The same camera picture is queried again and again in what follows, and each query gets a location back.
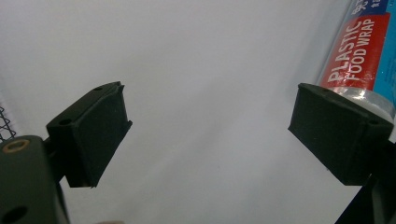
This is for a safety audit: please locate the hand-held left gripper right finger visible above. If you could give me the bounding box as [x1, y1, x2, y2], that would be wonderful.
[288, 82, 395, 187]

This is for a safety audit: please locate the black wire mesh basket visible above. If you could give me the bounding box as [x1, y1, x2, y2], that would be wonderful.
[0, 105, 17, 144]

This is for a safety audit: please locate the plastic food wrap roll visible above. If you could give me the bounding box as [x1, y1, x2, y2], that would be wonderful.
[314, 0, 396, 122]

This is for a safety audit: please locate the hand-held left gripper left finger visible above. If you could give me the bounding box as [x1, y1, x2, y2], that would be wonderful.
[46, 81, 134, 189]

